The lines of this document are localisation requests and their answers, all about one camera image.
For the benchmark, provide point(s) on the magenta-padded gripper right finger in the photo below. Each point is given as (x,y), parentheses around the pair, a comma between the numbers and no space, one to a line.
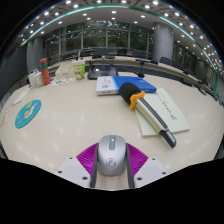
(150,170)

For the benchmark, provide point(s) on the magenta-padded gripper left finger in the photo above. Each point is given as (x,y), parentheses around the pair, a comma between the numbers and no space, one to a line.
(74,170)

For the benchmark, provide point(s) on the silver grey computer mouse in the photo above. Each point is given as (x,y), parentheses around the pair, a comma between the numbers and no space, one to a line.
(111,156)

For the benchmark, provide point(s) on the round teal printed mouse pad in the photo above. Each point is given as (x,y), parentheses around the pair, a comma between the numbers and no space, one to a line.
(28,114)

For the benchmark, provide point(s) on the pale green paper booklet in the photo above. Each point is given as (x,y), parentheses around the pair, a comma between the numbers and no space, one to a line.
(173,115)

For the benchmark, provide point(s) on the red and white booklet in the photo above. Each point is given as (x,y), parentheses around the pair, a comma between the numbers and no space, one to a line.
(5,115)

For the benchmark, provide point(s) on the colourful printed sheet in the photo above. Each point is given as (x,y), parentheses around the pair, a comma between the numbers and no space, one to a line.
(61,82)

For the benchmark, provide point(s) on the white paper leaflet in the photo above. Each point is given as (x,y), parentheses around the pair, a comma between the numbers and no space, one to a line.
(21,96)

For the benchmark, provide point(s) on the blue and white book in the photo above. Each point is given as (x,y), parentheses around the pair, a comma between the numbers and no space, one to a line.
(108,86)

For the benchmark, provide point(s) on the white lidded mug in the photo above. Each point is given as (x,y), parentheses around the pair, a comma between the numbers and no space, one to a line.
(38,79)

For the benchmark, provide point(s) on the plain white cup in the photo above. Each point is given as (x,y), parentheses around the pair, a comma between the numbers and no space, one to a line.
(32,80)

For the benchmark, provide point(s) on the white cardboard box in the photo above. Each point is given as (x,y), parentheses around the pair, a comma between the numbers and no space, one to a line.
(65,71)

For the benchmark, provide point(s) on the dark desk microphone console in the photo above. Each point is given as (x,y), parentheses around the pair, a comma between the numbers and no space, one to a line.
(102,72)

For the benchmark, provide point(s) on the red bottle with green band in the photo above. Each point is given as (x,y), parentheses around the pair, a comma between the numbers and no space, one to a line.
(45,72)

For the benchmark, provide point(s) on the long curved conference desk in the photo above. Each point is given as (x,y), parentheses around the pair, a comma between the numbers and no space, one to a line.
(163,66)

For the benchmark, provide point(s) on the dark office chairs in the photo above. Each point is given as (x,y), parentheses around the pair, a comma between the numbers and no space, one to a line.
(100,52)

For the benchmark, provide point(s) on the ceiling spot lights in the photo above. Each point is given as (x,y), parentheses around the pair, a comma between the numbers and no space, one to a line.
(114,12)

